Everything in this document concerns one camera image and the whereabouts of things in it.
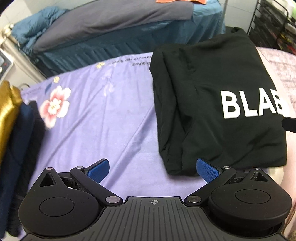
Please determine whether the black jacket with white lettering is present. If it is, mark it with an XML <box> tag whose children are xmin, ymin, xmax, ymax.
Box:
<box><xmin>149</xmin><ymin>28</ymin><xmax>287</xmax><ymax>176</ymax></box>

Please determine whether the pink grey quilt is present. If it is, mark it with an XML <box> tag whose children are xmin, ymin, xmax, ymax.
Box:
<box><xmin>256</xmin><ymin>47</ymin><xmax>295</xmax><ymax>118</ymax></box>

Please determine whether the purple floral bed sheet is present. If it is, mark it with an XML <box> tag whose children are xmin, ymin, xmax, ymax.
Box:
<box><xmin>19</xmin><ymin>52</ymin><xmax>209</xmax><ymax>241</ymax></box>

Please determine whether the navy hanging garment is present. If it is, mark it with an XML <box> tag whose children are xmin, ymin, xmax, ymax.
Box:
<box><xmin>1</xmin><ymin>101</ymin><xmax>46</xmax><ymax>238</ymax></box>

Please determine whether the yellow hanging garment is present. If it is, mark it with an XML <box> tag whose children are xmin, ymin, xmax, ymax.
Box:
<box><xmin>0</xmin><ymin>80</ymin><xmax>23</xmax><ymax>163</ymax></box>

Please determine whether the white floor lamp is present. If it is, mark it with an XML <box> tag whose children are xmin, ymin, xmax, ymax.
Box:
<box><xmin>221</xmin><ymin>0</ymin><xmax>229</xmax><ymax>34</ymax></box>

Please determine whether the white device with buttons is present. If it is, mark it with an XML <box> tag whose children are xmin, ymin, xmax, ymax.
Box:
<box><xmin>0</xmin><ymin>48</ymin><xmax>14</xmax><ymax>81</ymax></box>

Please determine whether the orange towel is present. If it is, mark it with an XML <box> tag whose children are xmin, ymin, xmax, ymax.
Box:
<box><xmin>156</xmin><ymin>0</ymin><xmax>207</xmax><ymax>5</ymax></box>

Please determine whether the black wire rack trolley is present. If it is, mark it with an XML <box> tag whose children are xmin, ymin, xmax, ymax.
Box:
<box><xmin>247</xmin><ymin>1</ymin><xmax>295</xmax><ymax>54</ymax></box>

